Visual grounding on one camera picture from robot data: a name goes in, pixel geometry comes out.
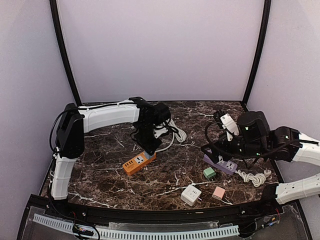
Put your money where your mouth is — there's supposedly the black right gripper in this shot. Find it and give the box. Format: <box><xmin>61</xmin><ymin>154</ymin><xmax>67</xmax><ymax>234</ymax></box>
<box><xmin>201</xmin><ymin>131</ymin><xmax>267</xmax><ymax>164</ymax></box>

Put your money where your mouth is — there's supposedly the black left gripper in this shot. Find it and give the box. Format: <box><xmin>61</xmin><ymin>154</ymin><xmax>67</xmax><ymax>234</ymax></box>
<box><xmin>133</xmin><ymin>122</ymin><xmax>162</xmax><ymax>155</ymax></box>

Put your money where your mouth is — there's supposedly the blue charger plug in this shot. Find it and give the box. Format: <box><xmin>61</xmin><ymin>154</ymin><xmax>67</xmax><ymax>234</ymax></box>
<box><xmin>144</xmin><ymin>152</ymin><xmax>156</xmax><ymax>160</ymax></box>

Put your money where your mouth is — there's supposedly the orange power strip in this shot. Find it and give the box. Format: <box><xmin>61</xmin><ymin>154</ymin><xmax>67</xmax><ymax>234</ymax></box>
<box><xmin>122</xmin><ymin>151</ymin><xmax>156</xmax><ymax>176</ymax></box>

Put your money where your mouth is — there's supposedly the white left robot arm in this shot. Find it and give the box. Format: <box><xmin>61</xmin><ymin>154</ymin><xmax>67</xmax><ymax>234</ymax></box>
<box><xmin>49</xmin><ymin>97</ymin><xmax>171</xmax><ymax>218</ymax></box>

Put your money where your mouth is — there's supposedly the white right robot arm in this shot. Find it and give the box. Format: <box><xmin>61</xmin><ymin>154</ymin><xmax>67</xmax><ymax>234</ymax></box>
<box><xmin>200</xmin><ymin>126</ymin><xmax>320</xmax><ymax>217</ymax></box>

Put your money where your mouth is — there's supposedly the green charger plug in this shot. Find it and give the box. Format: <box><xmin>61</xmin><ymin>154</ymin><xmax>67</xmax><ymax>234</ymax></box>
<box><xmin>203</xmin><ymin>167</ymin><xmax>217</xmax><ymax>180</ymax></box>

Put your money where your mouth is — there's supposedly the pink charger plug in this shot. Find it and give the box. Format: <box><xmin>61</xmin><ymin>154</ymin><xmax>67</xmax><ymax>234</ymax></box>
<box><xmin>212</xmin><ymin>186</ymin><xmax>226</xmax><ymax>201</ymax></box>

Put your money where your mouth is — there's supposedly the purple power strip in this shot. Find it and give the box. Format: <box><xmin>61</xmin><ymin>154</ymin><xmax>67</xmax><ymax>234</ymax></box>
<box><xmin>203</xmin><ymin>154</ymin><xmax>238</xmax><ymax>176</ymax></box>

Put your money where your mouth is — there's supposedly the white cube adapter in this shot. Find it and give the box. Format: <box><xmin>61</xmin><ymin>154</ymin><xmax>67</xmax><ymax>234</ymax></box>
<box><xmin>180</xmin><ymin>184</ymin><xmax>202</xmax><ymax>207</ymax></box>

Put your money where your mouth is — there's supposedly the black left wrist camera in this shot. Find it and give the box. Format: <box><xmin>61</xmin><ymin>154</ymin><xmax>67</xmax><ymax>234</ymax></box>
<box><xmin>152</xmin><ymin>102</ymin><xmax>171</xmax><ymax>126</ymax></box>

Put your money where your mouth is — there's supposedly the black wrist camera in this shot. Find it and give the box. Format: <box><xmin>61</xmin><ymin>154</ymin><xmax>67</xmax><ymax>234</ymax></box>
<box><xmin>152</xmin><ymin>102</ymin><xmax>171</xmax><ymax>126</ymax></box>
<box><xmin>236</xmin><ymin>111</ymin><xmax>271</xmax><ymax>146</ymax></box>

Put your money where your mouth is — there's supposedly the white power strip cable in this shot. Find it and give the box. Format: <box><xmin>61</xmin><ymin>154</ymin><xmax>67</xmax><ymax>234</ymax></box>
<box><xmin>156</xmin><ymin>118</ymin><xmax>188</xmax><ymax>153</ymax></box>

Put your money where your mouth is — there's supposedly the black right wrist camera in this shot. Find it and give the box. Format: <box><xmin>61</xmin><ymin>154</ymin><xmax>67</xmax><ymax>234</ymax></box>
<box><xmin>236</xmin><ymin>111</ymin><xmax>271</xmax><ymax>146</ymax></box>

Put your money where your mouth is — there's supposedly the white coiled cable with plug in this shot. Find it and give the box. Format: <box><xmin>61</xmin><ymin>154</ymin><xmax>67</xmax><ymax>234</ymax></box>
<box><xmin>237</xmin><ymin>168</ymin><xmax>273</xmax><ymax>188</ymax></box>

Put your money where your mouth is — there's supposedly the black front rail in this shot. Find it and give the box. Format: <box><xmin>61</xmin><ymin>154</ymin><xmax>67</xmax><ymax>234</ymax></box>
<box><xmin>46</xmin><ymin>200</ymin><xmax>283</xmax><ymax>225</ymax></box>

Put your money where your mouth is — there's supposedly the white slotted cable duct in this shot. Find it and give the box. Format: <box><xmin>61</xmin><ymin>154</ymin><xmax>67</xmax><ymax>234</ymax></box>
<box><xmin>32</xmin><ymin>213</ymin><xmax>240</xmax><ymax>240</ymax></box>

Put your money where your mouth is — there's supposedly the black right frame post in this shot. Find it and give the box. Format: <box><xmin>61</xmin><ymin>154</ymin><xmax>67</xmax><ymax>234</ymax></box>
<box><xmin>241</xmin><ymin>0</ymin><xmax>272</xmax><ymax>107</ymax></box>

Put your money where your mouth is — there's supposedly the black frame post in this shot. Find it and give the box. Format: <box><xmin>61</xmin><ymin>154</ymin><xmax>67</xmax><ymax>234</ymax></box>
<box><xmin>49</xmin><ymin>0</ymin><xmax>82</xmax><ymax>106</ymax></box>
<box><xmin>241</xmin><ymin>0</ymin><xmax>272</xmax><ymax>107</ymax></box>

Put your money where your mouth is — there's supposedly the black left frame post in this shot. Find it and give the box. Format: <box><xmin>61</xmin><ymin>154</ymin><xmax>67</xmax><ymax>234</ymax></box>
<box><xmin>49</xmin><ymin>0</ymin><xmax>82</xmax><ymax>106</ymax></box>

